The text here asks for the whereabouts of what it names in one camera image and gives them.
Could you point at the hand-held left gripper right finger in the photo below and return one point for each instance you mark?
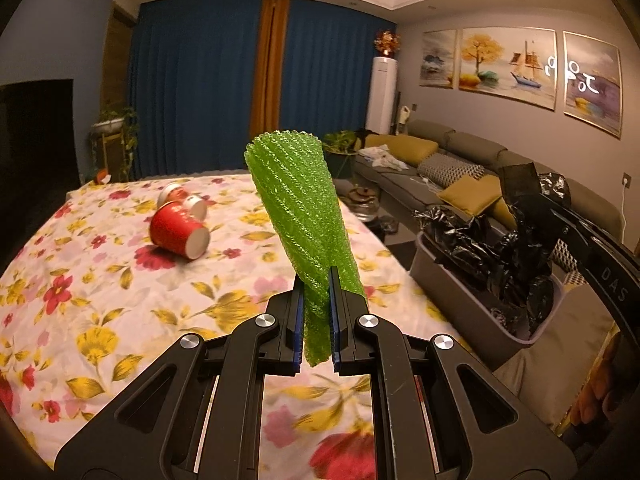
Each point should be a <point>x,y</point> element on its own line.
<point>334,330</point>

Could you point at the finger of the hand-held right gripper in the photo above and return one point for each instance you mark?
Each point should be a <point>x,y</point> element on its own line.
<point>565,217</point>

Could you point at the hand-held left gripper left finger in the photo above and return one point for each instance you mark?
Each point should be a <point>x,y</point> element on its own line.
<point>298,320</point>

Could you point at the black plastic bag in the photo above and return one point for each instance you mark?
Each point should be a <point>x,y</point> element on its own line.
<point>460,240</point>
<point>525,240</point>

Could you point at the green foam net sleeve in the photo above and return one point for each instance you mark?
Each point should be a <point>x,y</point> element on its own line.
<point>295,220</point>

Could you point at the grey trash bin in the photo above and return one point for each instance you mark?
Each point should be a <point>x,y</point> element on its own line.
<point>450,285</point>

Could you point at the large red paper cup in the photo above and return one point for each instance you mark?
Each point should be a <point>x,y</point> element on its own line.
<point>177,230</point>

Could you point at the black white patterned cushion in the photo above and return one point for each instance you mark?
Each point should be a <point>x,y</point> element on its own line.
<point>450,170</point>
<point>565,260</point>

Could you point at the yellow cushion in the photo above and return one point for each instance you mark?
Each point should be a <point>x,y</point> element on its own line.
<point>470,195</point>
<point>502,212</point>
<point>417,149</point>

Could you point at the small black object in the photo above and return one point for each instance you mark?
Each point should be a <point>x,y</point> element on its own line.
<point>389,224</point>

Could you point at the glass teapot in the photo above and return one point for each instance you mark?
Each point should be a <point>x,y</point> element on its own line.
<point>362,202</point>

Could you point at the grey sofa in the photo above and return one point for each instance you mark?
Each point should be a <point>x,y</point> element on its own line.
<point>400,175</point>

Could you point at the small red white paper cup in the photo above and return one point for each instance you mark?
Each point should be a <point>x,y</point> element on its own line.
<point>175,194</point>

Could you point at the potted plant in dark pot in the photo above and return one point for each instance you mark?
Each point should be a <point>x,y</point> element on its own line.
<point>340,147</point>

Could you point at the white cloth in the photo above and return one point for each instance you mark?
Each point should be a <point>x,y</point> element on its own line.
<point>382,155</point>

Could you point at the black cloth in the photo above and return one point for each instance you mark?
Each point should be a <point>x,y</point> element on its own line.
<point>367,137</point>

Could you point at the white standing air conditioner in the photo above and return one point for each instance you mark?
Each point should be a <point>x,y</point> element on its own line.
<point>382,95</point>

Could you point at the small red white object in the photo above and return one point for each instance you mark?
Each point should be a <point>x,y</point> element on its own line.
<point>102,178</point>

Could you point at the blue curtain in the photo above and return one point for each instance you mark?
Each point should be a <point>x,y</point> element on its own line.
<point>200,85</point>
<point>330,75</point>

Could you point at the artificial flower decoration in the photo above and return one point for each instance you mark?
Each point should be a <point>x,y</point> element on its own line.
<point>387,42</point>

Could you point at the orange curtain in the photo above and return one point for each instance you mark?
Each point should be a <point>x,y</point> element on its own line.
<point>270,65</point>

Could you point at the potted plant on metal stand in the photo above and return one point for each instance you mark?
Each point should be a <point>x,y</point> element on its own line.
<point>115,125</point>

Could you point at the black television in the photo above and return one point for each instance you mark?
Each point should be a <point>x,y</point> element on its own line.
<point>35,135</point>

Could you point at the wooden door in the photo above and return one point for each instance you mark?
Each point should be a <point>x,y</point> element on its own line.
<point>122,35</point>

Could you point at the white wall outlet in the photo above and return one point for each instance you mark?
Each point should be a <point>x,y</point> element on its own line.
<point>627,179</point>

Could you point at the purple toned wall painting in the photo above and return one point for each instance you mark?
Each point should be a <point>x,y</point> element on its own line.
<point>592,82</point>

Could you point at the tree and sailboat wall painting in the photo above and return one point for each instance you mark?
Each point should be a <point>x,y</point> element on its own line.
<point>507,67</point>

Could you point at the landscape wall painting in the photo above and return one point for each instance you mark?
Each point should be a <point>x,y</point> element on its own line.
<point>439,57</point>

